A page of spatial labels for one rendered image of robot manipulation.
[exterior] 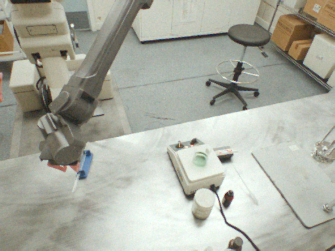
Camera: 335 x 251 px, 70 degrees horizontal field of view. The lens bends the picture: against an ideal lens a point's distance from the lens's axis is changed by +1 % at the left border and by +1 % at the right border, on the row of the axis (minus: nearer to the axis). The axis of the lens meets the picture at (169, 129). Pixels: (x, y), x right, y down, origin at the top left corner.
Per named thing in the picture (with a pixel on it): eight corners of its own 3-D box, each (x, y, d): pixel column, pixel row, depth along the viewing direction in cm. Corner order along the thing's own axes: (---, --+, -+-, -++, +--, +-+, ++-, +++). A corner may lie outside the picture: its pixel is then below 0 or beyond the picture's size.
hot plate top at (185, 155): (176, 151, 77) (176, 150, 77) (209, 144, 80) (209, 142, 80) (190, 182, 69) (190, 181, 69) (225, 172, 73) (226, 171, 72)
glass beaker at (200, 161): (195, 153, 77) (198, 136, 71) (210, 160, 75) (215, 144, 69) (187, 166, 73) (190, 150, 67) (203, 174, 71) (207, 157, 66)
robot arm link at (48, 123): (58, 106, 57) (33, 114, 54) (69, 123, 53) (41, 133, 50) (65, 126, 62) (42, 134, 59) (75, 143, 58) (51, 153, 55)
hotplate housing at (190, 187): (165, 150, 88) (167, 135, 82) (197, 142, 91) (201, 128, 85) (188, 203, 73) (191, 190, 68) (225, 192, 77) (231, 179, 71)
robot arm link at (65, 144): (91, 104, 61) (64, 88, 53) (111, 133, 54) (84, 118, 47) (59, 137, 61) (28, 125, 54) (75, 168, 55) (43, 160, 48)
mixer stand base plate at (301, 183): (250, 152, 89) (250, 150, 88) (292, 141, 94) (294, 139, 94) (306, 229, 70) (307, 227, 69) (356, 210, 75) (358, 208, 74)
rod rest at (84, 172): (84, 153, 84) (81, 147, 82) (93, 153, 85) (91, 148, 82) (76, 178, 77) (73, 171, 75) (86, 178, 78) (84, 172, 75)
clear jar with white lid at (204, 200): (190, 200, 74) (193, 187, 68) (209, 200, 74) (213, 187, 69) (192, 219, 70) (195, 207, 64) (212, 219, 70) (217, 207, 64)
